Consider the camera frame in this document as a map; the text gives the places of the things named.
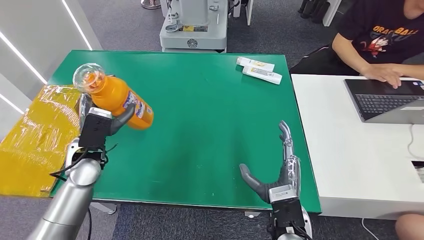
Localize white floor cable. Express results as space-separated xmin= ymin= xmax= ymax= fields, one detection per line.
xmin=360 ymin=217 xmax=380 ymax=240

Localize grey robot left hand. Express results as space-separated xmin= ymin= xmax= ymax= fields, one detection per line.
xmin=78 ymin=93 xmax=137 ymax=136

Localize black chair legs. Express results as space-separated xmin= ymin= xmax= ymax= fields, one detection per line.
xmin=298 ymin=0 xmax=331 ymax=25

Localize person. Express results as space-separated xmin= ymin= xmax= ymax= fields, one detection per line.
xmin=289 ymin=0 xmax=424 ymax=90

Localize white furniture panel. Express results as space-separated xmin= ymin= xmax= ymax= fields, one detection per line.
xmin=232 ymin=0 xmax=254 ymax=27
xmin=322 ymin=0 xmax=343 ymax=27

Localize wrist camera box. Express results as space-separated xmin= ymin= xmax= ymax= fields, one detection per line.
xmin=268 ymin=184 xmax=307 ymax=238
xmin=78 ymin=107 xmax=114 ymax=150

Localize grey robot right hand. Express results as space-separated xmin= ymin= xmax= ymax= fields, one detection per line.
xmin=238 ymin=120 xmax=302 ymax=204

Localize yellow taped cardboard box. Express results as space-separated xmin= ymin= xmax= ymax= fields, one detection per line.
xmin=0 ymin=84 xmax=84 ymax=199

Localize person's right hand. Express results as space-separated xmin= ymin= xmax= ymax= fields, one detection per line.
xmin=359 ymin=64 xmax=403 ymax=90

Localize person's bare knee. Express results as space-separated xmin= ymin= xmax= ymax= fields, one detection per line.
xmin=394 ymin=213 xmax=424 ymax=240

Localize grey laptop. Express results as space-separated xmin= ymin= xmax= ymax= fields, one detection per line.
xmin=343 ymin=78 xmax=424 ymax=126

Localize orange detergent bottle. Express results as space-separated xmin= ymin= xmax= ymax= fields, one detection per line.
xmin=72 ymin=62 xmax=155 ymax=131

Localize grey table leg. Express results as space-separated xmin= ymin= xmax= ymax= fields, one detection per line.
xmin=89 ymin=202 xmax=118 ymax=216

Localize thin white desk cable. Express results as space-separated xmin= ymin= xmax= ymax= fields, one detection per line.
xmin=406 ymin=124 xmax=424 ymax=158

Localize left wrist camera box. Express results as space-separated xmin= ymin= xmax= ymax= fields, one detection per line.
xmin=78 ymin=107 xmax=114 ymax=150

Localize chrome stand base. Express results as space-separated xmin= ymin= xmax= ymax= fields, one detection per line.
xmin=140 ymin=0 xmax=162 ymax=10

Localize white tube yellow print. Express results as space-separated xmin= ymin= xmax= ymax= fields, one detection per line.
xmin=236 ymin=56 xmax=275 ymax=73

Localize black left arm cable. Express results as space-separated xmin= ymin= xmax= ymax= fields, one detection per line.
xmin=49 ymin=148 xmax=90 ymax=182

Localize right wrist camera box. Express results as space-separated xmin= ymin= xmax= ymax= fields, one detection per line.
xmin=268 ymin=184 xmax=307 ymax=238

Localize grey machine base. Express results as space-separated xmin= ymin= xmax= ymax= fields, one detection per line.
xmin=159 ymin=0 xmax=229 ymax=54

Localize white tube grey label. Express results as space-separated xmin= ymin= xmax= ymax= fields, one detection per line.
xmin=242 ymin=66 xmax=283 ymax=86

